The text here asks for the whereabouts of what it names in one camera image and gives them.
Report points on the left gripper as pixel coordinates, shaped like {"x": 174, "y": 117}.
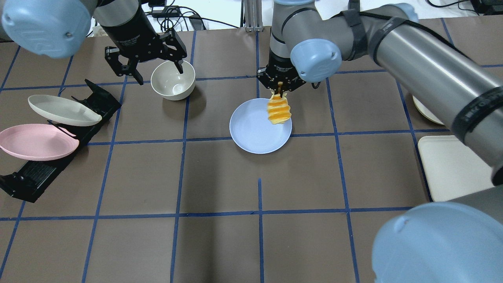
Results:
{"x": 128, "y": 32}

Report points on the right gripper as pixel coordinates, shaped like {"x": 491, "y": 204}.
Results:
{"x": 279, "y": 67}

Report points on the spiral bread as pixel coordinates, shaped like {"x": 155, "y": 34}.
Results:
{"x": 278, "y": 109}

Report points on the blue plate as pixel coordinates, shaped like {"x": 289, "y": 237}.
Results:
{"x": 252, "y": 131}

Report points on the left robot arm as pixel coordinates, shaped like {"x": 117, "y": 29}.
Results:
{"x": 57, "y": 28}

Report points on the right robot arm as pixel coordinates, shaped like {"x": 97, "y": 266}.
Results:
{"x": 457, "y": 241}

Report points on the cream plate in rack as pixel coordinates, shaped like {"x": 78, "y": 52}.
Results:
{"x": 65, "y": 111}

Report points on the black plate rack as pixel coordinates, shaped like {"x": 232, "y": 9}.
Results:
{"x": 34, "y": 177}

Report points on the white plate with lemon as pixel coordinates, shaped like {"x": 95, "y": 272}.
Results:
{"x": 425, "y": 112}

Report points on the pink plate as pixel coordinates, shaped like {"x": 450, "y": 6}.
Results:
{"x": 37, "y": 142}

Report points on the cream bowl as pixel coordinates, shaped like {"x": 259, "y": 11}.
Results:
{"x": 172, "y": 85}

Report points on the cream tray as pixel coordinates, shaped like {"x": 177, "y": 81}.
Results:
{"x": 452, "y": 169}

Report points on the aluminium frame post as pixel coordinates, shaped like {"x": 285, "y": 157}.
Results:
{"x": 251, "y": 15}

